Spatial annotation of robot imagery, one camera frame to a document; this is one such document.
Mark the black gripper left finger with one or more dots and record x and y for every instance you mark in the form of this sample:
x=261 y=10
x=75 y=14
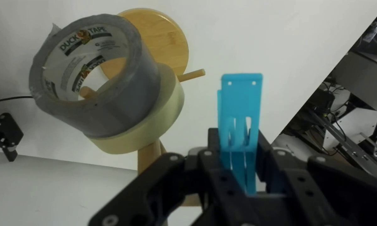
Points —
x=189 y=188

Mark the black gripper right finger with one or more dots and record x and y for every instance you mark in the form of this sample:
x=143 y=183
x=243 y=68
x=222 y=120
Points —
x=315 y=192

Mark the wooden peg stand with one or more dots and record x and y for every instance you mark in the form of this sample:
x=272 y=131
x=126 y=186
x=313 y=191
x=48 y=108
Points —
x=164 y=38

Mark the cream masking tape roll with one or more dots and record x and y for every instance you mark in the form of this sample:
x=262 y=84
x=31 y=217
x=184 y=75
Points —
x=164 y=120

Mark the black clamp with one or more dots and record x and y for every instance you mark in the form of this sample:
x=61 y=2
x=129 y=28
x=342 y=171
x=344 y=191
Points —
x=4 y=133

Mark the grey duct tape roll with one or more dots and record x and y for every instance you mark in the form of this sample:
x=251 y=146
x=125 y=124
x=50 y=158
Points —
x=126 y=95

